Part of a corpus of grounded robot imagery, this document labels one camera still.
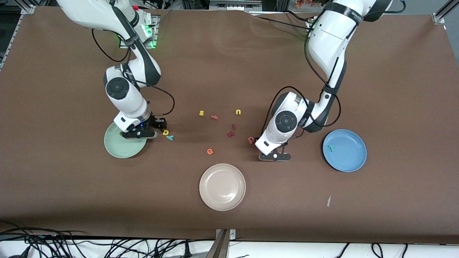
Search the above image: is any pale green plastic plate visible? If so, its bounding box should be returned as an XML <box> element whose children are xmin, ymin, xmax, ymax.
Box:
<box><xmin>104</xmin><ymin>120</ymin><xmax>148</xmax><ymax>159</ymax></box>

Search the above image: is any blue plastic plate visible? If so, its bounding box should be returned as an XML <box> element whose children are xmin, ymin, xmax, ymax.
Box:
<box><xmin>322</xmin><ymin>129</ymin><xmax>367</xmax><ymax>172</ymax></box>

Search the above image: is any beige plastic plate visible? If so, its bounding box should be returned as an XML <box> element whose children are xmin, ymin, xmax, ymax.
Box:
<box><xmin>199</xmin><ymin>163</ymin><xmax>246</xmax><ymax>211</ymax></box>

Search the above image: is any brown table cover sheet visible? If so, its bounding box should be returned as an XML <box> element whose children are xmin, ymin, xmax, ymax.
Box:
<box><xmin>0</xmin><ymin>6</ymin><xmax>459</xmax><ymax>245</ymax></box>

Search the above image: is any aluminium profile bar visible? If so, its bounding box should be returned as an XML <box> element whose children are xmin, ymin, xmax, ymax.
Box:
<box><xmin>210</xmin><ymin>0</ymin><xmax>262</xmax><ymax>11</ymax></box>

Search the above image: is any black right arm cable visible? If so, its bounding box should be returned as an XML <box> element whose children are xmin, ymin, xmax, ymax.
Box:
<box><xmin>91</xmin><ymin>27</ymin><xmax>175</xmax><ymax>116</ymax></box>

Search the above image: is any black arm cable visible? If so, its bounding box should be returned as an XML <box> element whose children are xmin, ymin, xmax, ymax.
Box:
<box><xmin>263</xmin><ymin>20</ymin><xmax>342</xmax><ymax>138</ymax></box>
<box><xmin>91</xmin><ymin>27</ymin><xmax>175</xmax><ymax>116</ymax></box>

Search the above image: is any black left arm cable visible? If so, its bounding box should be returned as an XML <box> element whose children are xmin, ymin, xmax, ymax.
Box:
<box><xmin>263</xmin><ymin>20</ymin><xmax>342</xmax><ymax>138</ymax></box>

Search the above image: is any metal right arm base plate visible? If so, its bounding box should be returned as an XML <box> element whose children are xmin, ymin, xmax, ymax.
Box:
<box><xmin>142</xmin><ymin>14</ymin><xmax>159</xmax><ymax>49</ymax></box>

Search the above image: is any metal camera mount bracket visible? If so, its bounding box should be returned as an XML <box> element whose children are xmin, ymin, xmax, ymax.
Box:
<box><xmin>205</xmin><ymin>229</ymin><xmax>236</xmax><ymax>258</ymax></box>

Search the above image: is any thin black base cable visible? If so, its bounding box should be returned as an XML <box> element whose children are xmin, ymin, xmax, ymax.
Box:
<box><xmin>251</xmin><ymin>14</ymin><xmax>316</xmax><ymax>31</ymax></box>

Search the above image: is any aluminium frame rail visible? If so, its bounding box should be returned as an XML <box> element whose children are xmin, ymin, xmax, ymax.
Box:
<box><xmin>432</xmin><ymin>0</ymin><xmax>459</xmax><ymax>25</ymax></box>
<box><xmin>0</xmin><ymin>0</ymin><xmax>36</xmax><ymax>70</ymax></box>

